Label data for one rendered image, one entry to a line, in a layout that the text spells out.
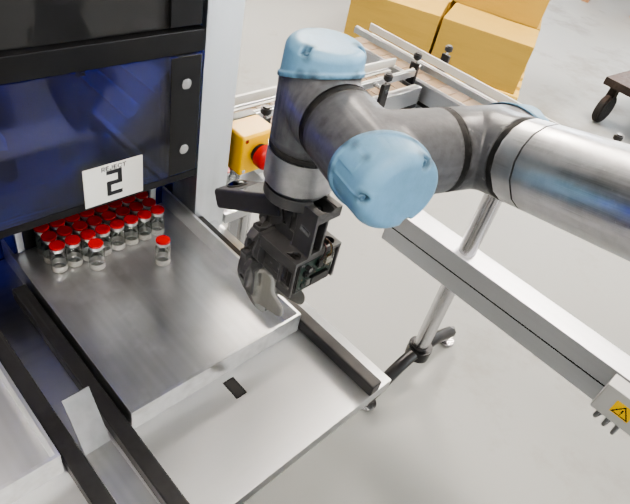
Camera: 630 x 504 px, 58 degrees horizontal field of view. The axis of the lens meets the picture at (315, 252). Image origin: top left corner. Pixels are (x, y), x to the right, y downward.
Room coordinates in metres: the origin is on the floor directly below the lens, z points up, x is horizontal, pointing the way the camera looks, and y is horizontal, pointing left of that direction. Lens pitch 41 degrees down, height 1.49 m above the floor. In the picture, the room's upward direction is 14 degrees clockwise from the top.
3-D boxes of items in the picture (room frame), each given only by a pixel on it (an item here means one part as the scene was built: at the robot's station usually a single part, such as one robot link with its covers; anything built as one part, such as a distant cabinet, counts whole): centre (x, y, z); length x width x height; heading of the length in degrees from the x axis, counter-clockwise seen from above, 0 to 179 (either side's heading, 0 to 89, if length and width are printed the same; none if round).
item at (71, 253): (0.60, 0.30, 0.91); 0.18 x 0.02 x 0.05; 143
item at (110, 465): (0.28, 0.16, 0.91); 0.14 x 0.03 x 0.06; 54
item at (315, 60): (0.49, 0.03, 1.25); 0.09 x 0.08 x 0.11; 34
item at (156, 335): (0.54, 0.21, 0.90); 0.34 x 0.26 x 0.04; 53
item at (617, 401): (0.90, -0.79, 0.50); 0.12 x 0.05 x 0.09; 53
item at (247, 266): (0.49, 0.06, 1.04); 0.05 x 0.02 x 0.09; 143
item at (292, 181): (0.50, 0.03, 1.18); 0.08 x 0.08 x 0.05
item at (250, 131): (0.81, 0.16, 1.00); 0.08 x 0.07 x 0.07; 53
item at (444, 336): (1.27, -0.41, 0.07); 0.50 x 0.08 x 0.14; 143
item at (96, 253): (0.56, 0.30, 0.91); 0.02 x 0.02 x 0.05
